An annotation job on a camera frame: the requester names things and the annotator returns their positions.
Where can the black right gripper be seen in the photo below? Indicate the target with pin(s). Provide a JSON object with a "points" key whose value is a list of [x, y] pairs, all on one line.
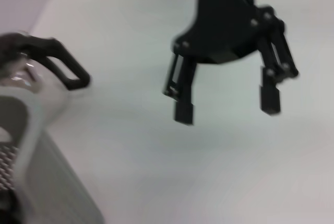
{"points": [[224, 25]]}

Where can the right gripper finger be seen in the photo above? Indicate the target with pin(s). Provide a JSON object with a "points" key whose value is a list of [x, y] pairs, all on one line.
{"points": [[270, 98], [185, 111]]}

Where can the grey perforated storage bin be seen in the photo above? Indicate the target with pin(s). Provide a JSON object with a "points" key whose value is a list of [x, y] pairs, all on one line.
{"points": [[52, 171]]}

